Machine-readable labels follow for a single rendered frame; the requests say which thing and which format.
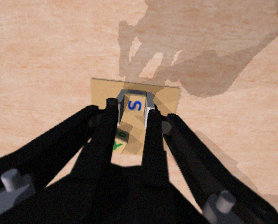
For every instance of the tan flat mat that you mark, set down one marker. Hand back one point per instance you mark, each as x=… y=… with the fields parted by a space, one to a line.
x=164 y=97

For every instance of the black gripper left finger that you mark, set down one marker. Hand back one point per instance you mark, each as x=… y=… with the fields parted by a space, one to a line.
x=32 y=167

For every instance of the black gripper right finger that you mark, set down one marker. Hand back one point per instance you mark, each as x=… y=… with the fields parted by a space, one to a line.
x=222 y=198

